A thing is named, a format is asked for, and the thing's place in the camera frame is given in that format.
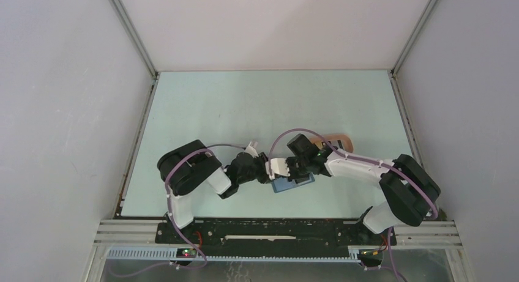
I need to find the blue card holder wallet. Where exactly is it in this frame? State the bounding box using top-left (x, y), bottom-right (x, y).
top-left (271, 173), bottom-right (315, 193)

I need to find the pink oval tray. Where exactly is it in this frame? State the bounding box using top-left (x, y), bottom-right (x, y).
top-left (309, 133), bottom-right (354, 152)

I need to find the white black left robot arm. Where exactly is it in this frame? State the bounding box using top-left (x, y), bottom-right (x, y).
top-left (157, 139), bottom-right (272, 243)

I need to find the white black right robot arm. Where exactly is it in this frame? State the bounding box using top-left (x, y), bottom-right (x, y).
top-left (286, 134), bottom-right (441, 244)

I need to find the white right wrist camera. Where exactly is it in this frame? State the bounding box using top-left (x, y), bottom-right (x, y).
top-left (265, 158), bottom-right (290, 180)

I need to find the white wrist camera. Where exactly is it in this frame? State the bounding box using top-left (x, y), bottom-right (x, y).
top-left (265, 158), bottom-right (290, 180)
top-left (244, 141), bottom-right (259, 158)

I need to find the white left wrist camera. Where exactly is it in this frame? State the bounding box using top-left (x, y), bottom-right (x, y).
top-left (244, 141), bottom-right (259, 158)

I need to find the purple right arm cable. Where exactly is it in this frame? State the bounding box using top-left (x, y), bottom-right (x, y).
top-left (267, 128), bottom-right (441, 282)

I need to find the aluminium frame rail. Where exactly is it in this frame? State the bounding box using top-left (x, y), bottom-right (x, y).
top-left (94, 220), bottom-right (463, 250)

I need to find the blue-white cable duct strip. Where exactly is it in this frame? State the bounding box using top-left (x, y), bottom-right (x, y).
top-left (106, 247), bottom-right (360, 262)

